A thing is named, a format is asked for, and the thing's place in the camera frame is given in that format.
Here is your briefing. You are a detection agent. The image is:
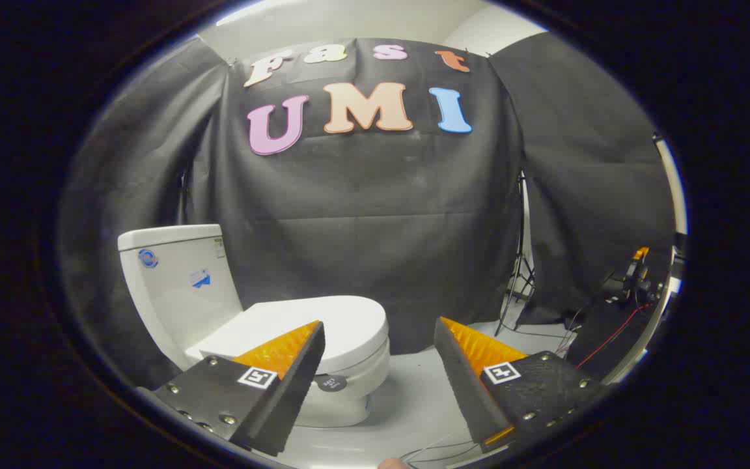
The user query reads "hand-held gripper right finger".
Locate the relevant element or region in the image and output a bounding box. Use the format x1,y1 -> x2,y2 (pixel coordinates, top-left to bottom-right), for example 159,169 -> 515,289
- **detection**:
433,317 -> 611,455

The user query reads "black backdrop cloth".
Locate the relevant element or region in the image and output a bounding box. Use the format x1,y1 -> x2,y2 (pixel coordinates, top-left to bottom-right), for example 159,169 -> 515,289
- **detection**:
59,33 -> 676,391

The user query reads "white cable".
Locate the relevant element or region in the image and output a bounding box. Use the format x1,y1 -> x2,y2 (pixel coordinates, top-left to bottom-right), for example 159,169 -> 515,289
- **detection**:
401,435 -> 481,464

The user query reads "orange black device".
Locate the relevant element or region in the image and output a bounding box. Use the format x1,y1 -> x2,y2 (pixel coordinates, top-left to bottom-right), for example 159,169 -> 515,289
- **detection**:
603,246 -> 667,307

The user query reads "black tripod stand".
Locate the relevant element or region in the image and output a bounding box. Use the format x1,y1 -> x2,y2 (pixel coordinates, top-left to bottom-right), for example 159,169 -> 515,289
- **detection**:
495,173 -> 536,337

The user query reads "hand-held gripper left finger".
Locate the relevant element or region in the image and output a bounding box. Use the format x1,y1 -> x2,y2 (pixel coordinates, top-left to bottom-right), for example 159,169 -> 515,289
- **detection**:
135,320 -> 326,457

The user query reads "white toilet lid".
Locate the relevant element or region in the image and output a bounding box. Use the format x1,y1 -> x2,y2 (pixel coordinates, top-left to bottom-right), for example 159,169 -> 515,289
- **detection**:
186,296 -> 390,377

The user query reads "white toilet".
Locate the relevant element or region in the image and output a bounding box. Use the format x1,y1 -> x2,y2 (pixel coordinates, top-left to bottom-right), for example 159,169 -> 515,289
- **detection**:
118,224 -> 392,429

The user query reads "red cable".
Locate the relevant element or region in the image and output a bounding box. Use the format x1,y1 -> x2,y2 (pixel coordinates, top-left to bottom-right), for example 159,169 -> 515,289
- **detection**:
577,302 -> 641,369

